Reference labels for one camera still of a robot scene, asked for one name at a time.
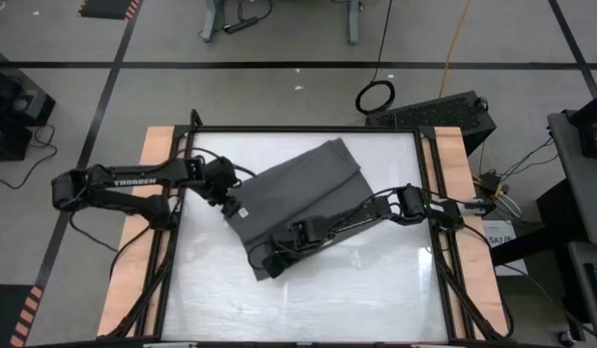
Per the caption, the small grey desk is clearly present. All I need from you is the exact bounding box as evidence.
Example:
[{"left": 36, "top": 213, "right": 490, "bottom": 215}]
[{"left": 566, "top": 240, "right": 597, "bottom": 337}]

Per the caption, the black coiled power cable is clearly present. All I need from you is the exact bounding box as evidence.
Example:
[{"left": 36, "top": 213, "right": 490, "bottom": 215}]
[{"left": 354, "top": 0, "right": 397, "bottom": 117}]

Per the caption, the silver connector box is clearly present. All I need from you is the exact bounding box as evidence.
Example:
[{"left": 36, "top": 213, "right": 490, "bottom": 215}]
[{"left": 455, "top": 196, "right": 497, "bottom": 217}]

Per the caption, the white paper label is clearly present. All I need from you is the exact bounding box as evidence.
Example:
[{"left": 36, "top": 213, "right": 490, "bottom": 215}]
[{"left": 481, "top": 219, "right": 529, "bottom": 277}]

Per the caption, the black power adapter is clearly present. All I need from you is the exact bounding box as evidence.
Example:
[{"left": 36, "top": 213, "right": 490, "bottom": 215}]
[{"left": 478, "top": 170, "right": 503, "bottom": 197}]

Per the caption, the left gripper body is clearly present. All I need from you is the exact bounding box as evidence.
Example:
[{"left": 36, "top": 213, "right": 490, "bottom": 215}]
[{"left": 201, "top": 155, "right": 242, "bottom": 204}]

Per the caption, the wooden table side board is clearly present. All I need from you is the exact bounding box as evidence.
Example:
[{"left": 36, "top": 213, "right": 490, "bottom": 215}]
[
  {"left": 96, "top": 126, "right": 189, "bottom": 338},
  {"left": 420, "top": 126, "right": 511, "bottom": 339}
]

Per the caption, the black equipment stack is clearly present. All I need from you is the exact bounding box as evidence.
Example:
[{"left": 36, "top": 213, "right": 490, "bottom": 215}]
[{"left": 0, "top": 44, "right": 57, "bottom": 163}]

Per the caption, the black power strip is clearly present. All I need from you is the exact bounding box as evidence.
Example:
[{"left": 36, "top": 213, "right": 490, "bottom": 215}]
[{"left": 222, "top": 15, "right": 260, "bottom": 36}]

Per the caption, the large grey desk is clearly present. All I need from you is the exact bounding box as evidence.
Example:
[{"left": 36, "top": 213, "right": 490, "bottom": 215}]
[{"left": 547, "top": 109, "right": 597, "bottom": 247}]

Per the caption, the grey desk leg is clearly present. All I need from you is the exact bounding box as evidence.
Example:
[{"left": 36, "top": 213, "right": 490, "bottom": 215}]
[
  {"left": 200, "top": 0, "right": 226, "bottom": 44},
  {"left": 346, "top": 0, "right": 363, "bottom": 46}
]

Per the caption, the black hazard striped mat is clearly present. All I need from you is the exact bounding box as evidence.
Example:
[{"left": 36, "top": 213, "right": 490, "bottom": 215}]
[
  {"left": 0, "top": 283, "right": 45, "bottom": 348},
  {"left": 76, "top": 0, "right": 143, "bottom": 21}
]

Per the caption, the black screen device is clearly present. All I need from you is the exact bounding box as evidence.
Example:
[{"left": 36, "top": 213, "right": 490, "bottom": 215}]
[{"left": 567, "top": 90, "right": 597, "bottom": 161}]

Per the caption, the yellow orange power cable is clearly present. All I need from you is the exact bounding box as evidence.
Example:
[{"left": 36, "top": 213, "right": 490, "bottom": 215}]
[{"left": 438, "top": 0, "right": 472, "bottom": 99}]

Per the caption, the black desk base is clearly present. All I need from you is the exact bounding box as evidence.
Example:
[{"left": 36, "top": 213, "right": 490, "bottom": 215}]
[{"left": 491, "top": 178, "right": 592, "bottom": 268}]

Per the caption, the grey waffle weave towel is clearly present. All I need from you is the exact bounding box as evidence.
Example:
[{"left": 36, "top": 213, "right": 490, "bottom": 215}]
[{"left": 225, "top": 137, "right": 394, "bottom": 282}]

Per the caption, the black computer tower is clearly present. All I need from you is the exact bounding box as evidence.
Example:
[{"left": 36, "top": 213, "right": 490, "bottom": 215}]
[{"left": 364, "top": 90, "right": 498, "bottom": 157}]

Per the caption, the black table frame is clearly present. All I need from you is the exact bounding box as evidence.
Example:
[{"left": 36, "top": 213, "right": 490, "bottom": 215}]
[{"left": 104, "top": 108, "right": 515, "bottom": 342}]

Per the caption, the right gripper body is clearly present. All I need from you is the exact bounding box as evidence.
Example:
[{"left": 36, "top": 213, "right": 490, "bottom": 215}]
[{"left": 267, "top": 220, "right": 324, "bottom": 257}]

